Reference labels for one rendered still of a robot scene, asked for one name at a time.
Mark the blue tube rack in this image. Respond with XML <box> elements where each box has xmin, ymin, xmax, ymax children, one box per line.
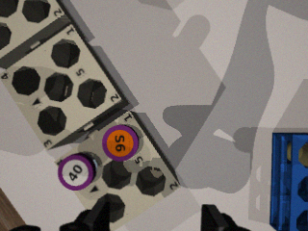
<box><xmin>269</xmin><ymin>133</ymin><xmax>308</xmax><ymax>231</ymax></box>

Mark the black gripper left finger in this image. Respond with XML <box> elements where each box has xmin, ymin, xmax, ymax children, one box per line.
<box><xmin>10</xmin><ymin>201</ymin><xmax>110</xmax><ymax>231</ymax></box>

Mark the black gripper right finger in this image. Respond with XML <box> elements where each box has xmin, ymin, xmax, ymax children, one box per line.
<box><xmin>200</xmin><ymin>204</ymin><xmax>250</xmax><ymax>231</ymax></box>

